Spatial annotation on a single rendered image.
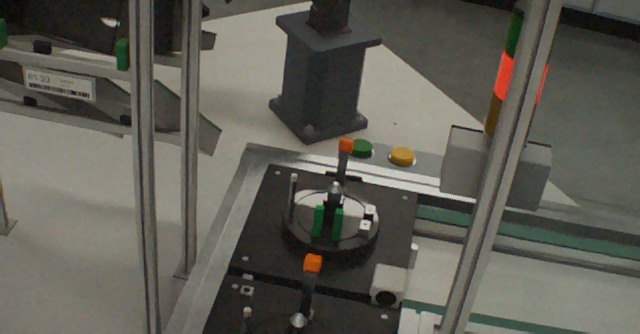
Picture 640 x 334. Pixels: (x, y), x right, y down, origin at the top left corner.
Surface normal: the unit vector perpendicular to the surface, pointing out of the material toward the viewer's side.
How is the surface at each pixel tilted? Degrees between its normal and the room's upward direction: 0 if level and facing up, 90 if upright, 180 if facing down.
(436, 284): 0
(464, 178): 90
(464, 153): 90
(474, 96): 0
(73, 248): 0
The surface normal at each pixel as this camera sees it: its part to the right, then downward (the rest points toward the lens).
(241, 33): 0.11, -0.80
